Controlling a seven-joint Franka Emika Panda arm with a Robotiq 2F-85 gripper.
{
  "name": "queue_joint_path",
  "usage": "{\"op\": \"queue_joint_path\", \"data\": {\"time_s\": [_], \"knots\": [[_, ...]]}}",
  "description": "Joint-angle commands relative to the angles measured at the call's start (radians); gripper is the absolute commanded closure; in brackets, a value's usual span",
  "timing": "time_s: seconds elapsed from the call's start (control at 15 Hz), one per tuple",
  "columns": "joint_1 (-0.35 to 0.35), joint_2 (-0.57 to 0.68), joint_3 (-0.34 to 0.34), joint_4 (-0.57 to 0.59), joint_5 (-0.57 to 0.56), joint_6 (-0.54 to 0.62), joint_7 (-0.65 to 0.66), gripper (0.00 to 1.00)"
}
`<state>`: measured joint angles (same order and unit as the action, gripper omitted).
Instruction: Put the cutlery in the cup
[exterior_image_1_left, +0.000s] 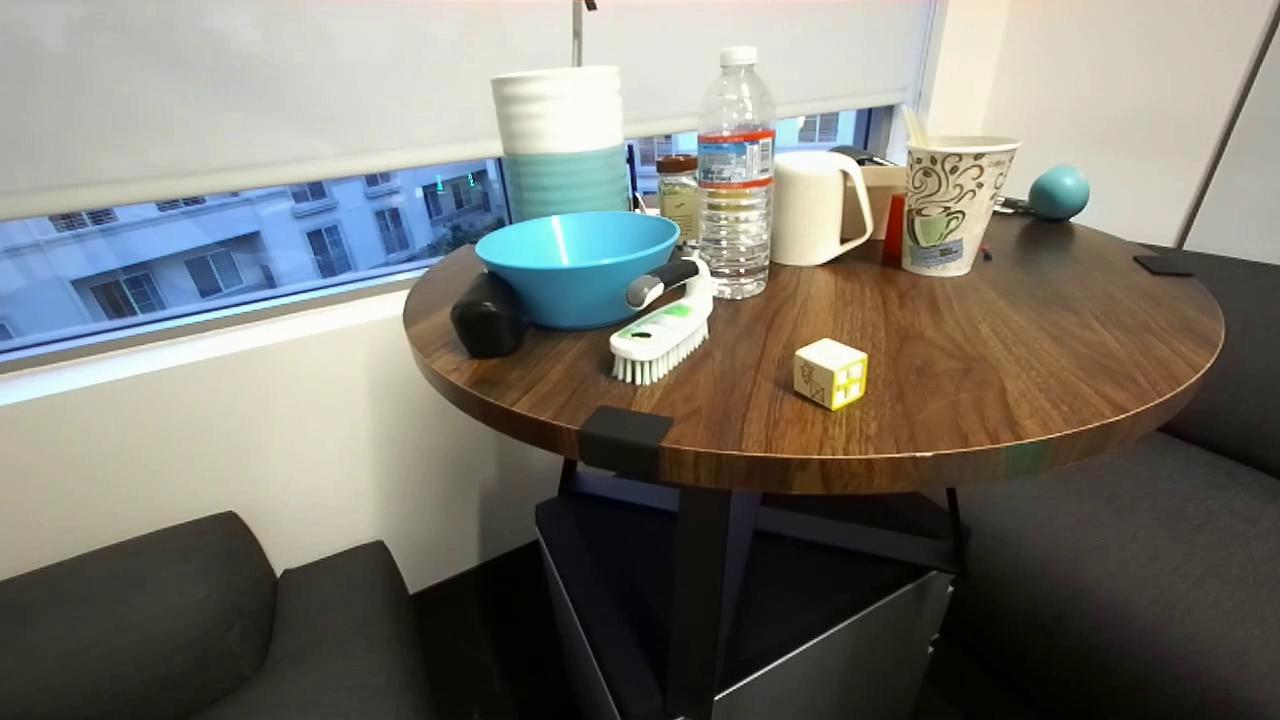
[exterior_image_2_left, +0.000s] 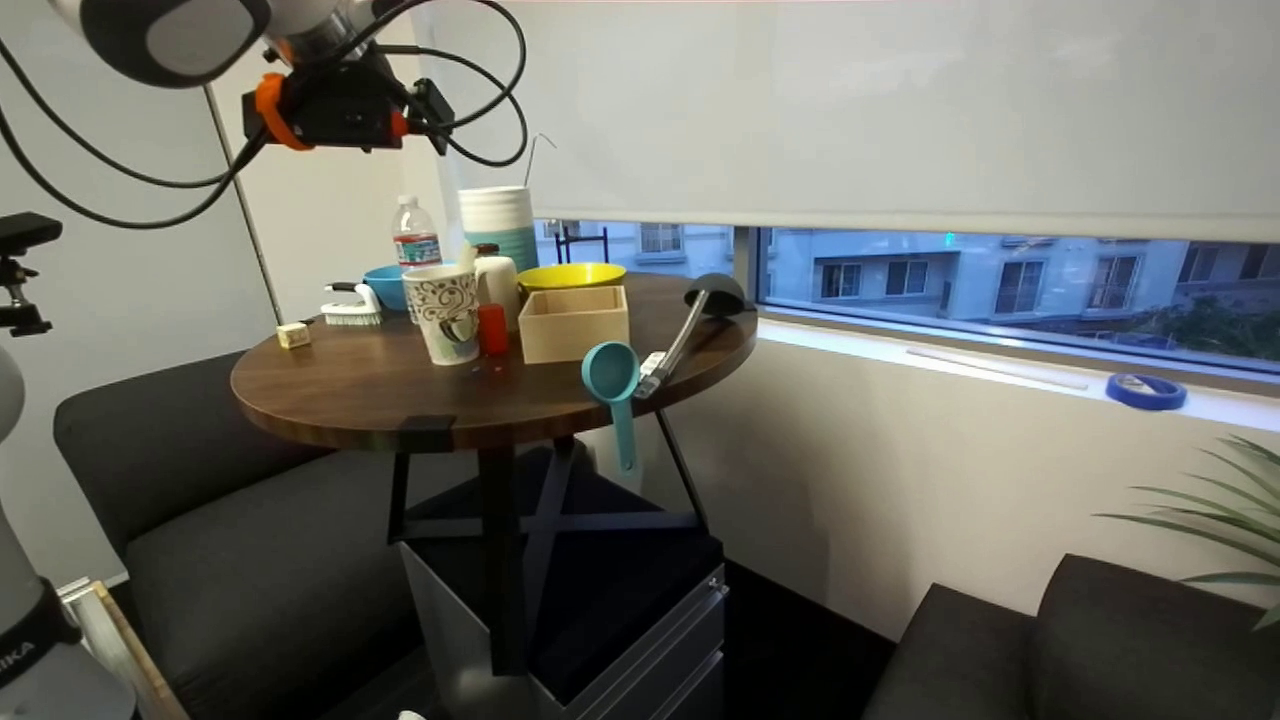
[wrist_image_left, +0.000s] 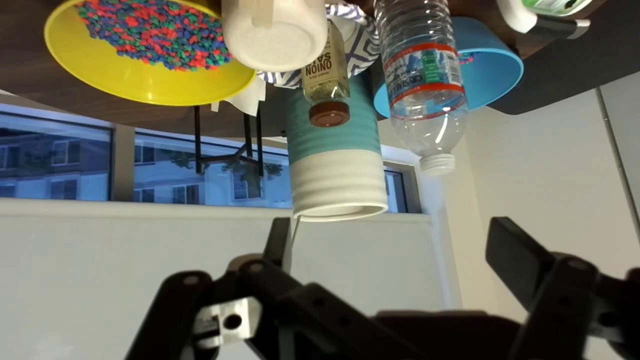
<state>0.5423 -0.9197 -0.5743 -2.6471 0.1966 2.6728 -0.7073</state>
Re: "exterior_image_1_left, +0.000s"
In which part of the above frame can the white floral patterned cup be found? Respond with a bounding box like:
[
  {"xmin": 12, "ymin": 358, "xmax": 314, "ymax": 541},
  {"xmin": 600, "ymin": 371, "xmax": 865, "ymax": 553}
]
[{"xmin": 900, "ymin": 131, "xmax": 1025, "ymax": 286}]

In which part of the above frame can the black tape patch large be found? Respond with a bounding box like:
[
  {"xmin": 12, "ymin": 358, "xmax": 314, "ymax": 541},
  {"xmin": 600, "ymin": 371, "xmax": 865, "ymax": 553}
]
[{"xmin": 575, "ymin": 405, "xmax": 680, "ymax": 481}]

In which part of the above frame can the blue plastic bowl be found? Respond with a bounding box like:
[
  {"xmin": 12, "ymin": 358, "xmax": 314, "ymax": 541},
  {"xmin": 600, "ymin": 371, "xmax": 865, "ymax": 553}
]
[{"xmin": 471, "ymin": 209, "xmax": 685, "ymax": 334}]

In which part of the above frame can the small black rounded object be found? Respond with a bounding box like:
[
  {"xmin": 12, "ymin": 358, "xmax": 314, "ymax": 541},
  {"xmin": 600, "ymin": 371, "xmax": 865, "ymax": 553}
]
[{"xmin": 449, "ymin": 267, "xmax": 528, "ymax": 360}]

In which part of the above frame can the small glass jar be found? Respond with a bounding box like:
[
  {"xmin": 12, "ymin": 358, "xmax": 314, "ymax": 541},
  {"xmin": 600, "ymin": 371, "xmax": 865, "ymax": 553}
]
[{"xmin": 653, "ymin": 147, "xmax": 705, "ymax": 247}]

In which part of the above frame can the yellow and white cube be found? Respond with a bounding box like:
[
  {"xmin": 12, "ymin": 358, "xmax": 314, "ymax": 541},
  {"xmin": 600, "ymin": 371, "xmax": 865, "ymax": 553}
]
[{"xmin": 790, "ymin": 334, "xmax": 876, "ymax": 416}]

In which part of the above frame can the clear plastic water bottle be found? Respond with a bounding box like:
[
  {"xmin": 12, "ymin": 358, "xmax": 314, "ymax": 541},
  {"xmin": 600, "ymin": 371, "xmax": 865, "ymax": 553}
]
[{"xmin": 695, "ymin": 43, "xmax": 779, "ymax": 305}]

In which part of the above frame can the white and teal ribbed vase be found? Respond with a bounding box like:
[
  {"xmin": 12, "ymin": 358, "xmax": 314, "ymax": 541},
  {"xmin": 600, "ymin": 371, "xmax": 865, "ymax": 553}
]
[{"xmin": 488, "ymin": 60, "xmax": 637, "ymax": 226}]

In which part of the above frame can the black metal table base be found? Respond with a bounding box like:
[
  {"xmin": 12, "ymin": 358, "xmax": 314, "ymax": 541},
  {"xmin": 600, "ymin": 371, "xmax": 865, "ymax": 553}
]
[{"xmin": 533, "ymin": 452, "xmax": 970, "ymax": 720}]

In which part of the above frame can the small red item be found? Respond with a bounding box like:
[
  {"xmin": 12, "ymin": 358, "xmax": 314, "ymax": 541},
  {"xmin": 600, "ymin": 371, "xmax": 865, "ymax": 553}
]
[{"xmin": 879, "ymin": 193, "xmax": 910, "ymax": 267}]

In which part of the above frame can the brown cardboard box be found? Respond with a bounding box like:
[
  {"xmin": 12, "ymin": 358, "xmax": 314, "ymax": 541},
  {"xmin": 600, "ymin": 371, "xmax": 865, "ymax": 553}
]
[{"xmin": 857, "ymin": 157, "xmax": 910, "ymax": 247}]

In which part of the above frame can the grey blind pull rod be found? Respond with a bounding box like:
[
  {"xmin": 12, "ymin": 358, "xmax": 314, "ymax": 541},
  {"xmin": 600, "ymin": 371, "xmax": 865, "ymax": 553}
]
[{"xmin": 568, "ymin": 0, "xmax": 600, "ymax": 70}]

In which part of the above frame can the round wooden table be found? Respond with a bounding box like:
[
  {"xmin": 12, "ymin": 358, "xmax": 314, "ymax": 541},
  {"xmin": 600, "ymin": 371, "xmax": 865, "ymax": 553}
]
[{"xmin": 399, "ymin": 209, "xmax": 1228, "ymax": 501}]

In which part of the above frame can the building outside window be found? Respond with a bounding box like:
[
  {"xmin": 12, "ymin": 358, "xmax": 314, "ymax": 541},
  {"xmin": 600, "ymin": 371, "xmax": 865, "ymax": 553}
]
[{"xmin": 0, "ymin": 102, "xmax": 900, "ymax": 360}]

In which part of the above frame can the teal ball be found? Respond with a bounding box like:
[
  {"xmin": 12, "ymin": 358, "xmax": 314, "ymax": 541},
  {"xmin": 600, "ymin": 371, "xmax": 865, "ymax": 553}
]
[{"xmin": 1025, "ymin": 164, "xmax": 1094, "ymax": 226}]

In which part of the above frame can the white roller window blind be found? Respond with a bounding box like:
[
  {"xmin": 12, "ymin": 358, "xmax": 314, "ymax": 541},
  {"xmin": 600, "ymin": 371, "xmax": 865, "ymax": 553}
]
[{"xmin": 0, "ymin": 0, "xmax": 942, "ymax": 226}]

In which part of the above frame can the dark grey sofa low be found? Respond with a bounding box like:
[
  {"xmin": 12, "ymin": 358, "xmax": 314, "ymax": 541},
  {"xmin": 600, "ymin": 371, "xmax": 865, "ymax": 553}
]
[{"xmin": 0, "ymin": 507, "xmax": 444, "ymax": 720}]

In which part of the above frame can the black tape patch small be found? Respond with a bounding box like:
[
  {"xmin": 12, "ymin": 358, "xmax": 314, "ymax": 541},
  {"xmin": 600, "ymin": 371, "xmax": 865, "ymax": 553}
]
[{"xmin": 1129, "ymin": 247, "xmax": 1201, "ymax": 279}]

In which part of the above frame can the dark grey sofa tall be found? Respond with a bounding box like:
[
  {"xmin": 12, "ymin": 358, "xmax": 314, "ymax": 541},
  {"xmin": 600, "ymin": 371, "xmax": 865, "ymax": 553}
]
[{"xmin": 939, "ymin": 242, "xmax": 1280, "ymax": 720}]

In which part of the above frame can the thin grey tripod pole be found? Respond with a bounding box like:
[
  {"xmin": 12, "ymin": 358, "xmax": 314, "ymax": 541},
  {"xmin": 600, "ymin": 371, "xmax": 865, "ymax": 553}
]
[{"xmin": 1177, "ymin": 7, "xmax": 1280, "ymax": 254}]

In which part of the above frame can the white scrub brush green handle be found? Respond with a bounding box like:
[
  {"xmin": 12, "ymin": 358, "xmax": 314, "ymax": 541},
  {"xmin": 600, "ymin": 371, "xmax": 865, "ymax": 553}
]
[{"xmin": 609, "ymin": 254, "xmax": 719, "ymax": 394}]

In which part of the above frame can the white mug with handle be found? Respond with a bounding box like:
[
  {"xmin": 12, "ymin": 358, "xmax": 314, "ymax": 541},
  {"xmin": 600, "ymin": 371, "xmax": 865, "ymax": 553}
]
[{"xmin": 767, "ymin": 147, "xmax": 879, "ymax": 274}]

